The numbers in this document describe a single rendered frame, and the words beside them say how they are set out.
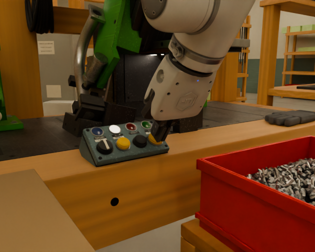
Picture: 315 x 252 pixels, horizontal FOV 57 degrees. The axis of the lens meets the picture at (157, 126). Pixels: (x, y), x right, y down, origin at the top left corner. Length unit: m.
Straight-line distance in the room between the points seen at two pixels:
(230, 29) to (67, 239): 0.31
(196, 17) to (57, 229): 0.26
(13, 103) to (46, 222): 0.81
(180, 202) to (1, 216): 0.40
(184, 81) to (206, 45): 0.07
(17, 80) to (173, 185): 0.66
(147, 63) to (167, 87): 0.54
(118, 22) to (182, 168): 0.38
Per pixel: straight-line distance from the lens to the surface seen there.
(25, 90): 1.06
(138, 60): 0.96
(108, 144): 0.51
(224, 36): 0.41
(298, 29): 10.12
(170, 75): 0.43
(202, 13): 0.36
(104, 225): 0.55
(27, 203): 0.32
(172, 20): 0.34
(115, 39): 0.74
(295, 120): 0.90
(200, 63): 0.42
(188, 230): 0.52
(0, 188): 0.37
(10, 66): 1.05
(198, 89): 0.47
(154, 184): 0.57
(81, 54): 0.86
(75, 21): 1.20
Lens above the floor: 1.07
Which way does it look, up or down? 12 degrees down
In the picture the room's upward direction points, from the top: straight up
